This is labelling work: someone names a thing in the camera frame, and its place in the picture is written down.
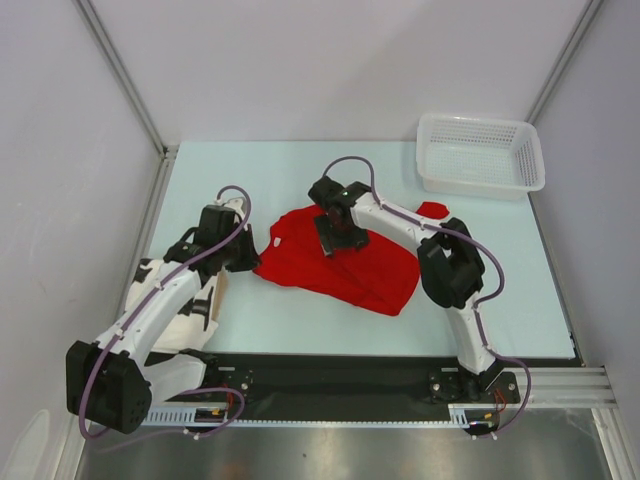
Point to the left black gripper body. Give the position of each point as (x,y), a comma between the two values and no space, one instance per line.
(231,251)

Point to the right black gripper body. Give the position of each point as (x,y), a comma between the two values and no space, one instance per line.
(341,231)

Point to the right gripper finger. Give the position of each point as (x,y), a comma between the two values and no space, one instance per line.
(354,239)
(324,231)

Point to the red t shirt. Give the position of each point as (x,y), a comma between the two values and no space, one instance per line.
(381,277)

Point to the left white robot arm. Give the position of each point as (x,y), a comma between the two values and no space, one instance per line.
(153,352)

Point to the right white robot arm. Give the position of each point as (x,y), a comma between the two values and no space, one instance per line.
(450,265)

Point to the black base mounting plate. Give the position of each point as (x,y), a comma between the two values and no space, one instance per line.
(249,361)

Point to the white perforated plastic basket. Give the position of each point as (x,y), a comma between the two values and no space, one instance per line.
(480,157)

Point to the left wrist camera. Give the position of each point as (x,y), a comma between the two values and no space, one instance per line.
(240,205)

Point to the white slotted cable duct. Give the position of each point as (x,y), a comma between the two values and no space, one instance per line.
(209,416)

